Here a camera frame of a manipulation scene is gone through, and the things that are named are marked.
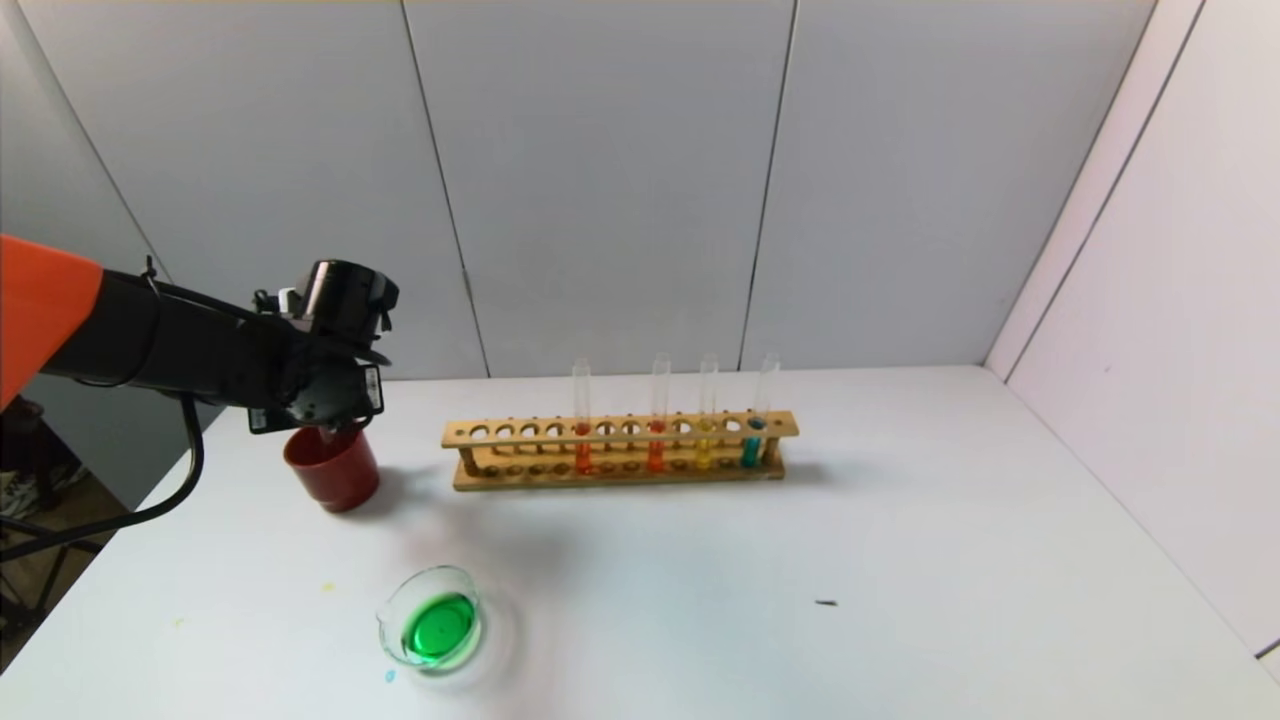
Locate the wooden test tube rack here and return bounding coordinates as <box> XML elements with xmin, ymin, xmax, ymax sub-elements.
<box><xmin>442</xmin><ymin>410</ymin><xmax>800</xmax><ymax>492</ymax></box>

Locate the orange pigment glass test tube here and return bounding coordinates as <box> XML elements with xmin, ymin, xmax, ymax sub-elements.
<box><xmin>646</xmin><ymin>353</ymin><xmax>672</xmax><ymax>473</ymax></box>
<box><xmin>569</xmin><ymin>359</ymin><xmax>593</xmax><ymax>476</ymax></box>

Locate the blue pigment glass test tube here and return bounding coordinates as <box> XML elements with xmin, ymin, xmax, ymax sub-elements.
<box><xmin>740</xmin><ymin>352</ymin><xmax>780</xmax><ymax>469</ymax></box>

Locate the clear glass beaker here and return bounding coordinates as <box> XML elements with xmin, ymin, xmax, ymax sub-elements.
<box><xmin>377</xmin><ymin>564</ymin><xmax>484</xmax><ymax>669</ymax></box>

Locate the red plastic cup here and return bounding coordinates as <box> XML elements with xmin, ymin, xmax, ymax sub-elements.
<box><xmin>283</xmin><ymin>424</ymin><xmax>382</xmax><ymax>514</ymax></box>

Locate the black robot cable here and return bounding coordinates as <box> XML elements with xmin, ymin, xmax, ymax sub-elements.
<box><xmin>0</xmin><ymin>255</ymin><xmax>393</xmax><ymax>563</ymax></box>

